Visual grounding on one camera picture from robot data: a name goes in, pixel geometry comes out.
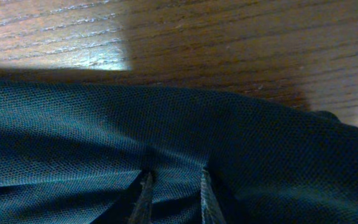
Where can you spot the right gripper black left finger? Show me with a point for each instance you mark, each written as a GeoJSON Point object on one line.
{"type": "Point", "coordinates": [142, 211]}

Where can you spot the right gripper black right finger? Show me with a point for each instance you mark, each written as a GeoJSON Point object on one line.
{"type": "Point", "coordinates": [210, 210]}

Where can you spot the black t-shirt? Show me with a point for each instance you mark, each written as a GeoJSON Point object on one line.
{"type": "Point", "coordinates": [77, 154]}

